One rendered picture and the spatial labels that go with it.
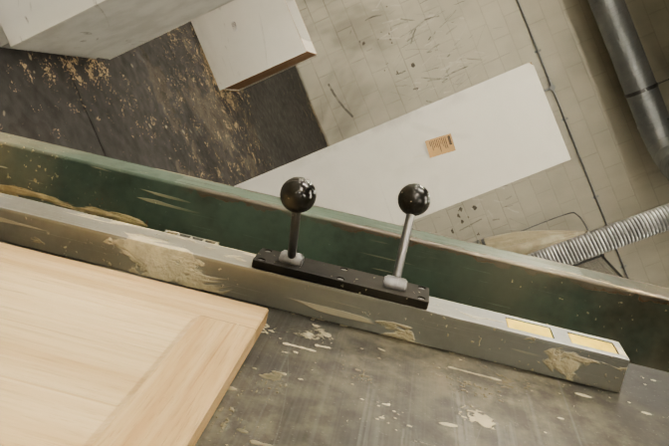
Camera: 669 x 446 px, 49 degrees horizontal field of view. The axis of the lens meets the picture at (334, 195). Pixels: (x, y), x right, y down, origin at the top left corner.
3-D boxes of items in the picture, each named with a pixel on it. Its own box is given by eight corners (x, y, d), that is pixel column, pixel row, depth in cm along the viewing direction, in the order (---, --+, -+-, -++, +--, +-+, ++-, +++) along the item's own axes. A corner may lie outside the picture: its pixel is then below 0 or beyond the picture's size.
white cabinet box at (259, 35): (209, 25, 599) (289, -13, 584) (237, 92, 602) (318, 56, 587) (189, 18, 554) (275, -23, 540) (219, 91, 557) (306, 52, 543)
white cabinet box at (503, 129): (234, 187, 505) (523, 66, 463) (267, 265, 507) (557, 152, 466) (204, 198, 445) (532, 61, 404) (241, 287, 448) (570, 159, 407)
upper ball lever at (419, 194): (374, 294, 85) (400, 185, 88) (407, 302, 84) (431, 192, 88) (376, 289, 81) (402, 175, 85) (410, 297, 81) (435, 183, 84)
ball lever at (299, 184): (279, 252, 86) (286, 165, 77) (310, 259, 86) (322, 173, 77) (270, 276, 83) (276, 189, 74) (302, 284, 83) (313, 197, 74)
